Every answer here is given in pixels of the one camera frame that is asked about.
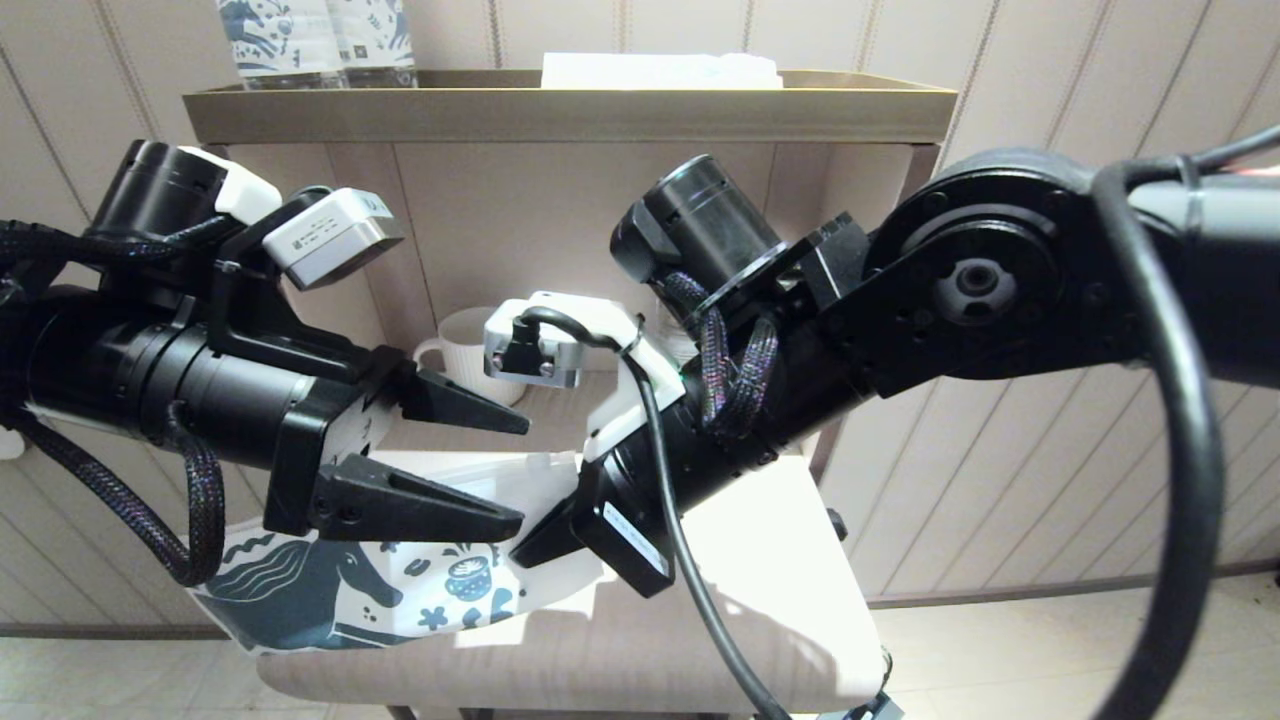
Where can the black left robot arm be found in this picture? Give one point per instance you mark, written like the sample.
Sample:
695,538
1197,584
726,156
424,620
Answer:
120,380

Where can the patterned bags on top shelf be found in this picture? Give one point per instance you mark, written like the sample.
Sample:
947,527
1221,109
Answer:
285,40

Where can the white ribbed mug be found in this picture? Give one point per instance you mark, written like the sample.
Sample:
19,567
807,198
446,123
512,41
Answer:
460,345

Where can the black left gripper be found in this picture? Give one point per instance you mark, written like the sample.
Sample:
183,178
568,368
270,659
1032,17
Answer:
320,450

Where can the white blue horse print bag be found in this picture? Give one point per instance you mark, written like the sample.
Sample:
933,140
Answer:
300,600

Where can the flat white blue packet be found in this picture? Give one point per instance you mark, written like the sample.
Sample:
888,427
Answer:
650,70

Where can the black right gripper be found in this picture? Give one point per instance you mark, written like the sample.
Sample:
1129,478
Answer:
630,520

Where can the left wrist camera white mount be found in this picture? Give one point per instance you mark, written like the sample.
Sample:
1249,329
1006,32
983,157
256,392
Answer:
330,235

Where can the beige wooden shelf cabinet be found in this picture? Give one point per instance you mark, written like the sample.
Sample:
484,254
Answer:
780,560

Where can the white wall fixture dark frame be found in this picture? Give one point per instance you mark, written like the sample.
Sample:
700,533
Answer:
8,445

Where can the small black knob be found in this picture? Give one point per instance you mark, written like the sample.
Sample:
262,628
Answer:
836,524

